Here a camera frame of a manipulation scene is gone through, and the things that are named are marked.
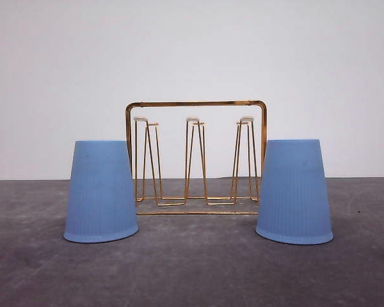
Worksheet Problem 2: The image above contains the blue ribbed cup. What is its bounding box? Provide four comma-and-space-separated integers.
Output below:
63, 140, 139, 242
255, 139, 333, 245

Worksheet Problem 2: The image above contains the gold wire cup rack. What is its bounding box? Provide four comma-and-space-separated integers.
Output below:
125, 100, 268, 214

